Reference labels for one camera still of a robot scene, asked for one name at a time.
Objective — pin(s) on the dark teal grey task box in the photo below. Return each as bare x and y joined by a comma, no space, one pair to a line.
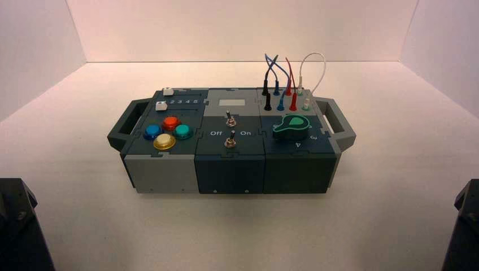
230,172

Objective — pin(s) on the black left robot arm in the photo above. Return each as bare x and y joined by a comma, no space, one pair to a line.
18,232

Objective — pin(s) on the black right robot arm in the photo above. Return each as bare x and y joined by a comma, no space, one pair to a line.
464,232

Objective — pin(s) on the grey rectangular display window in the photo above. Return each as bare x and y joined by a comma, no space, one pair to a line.
232,102

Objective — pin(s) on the green black rotary knob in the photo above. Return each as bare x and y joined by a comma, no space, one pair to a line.
290,131

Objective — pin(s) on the teal round push button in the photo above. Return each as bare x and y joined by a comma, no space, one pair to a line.
183,131

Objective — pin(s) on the white slider knob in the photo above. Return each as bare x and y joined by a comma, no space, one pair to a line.
168,91

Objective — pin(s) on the white die block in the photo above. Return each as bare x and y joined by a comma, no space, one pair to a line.
161,106

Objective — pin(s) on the metal toggle switch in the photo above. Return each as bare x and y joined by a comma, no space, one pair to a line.
230,141
231,120

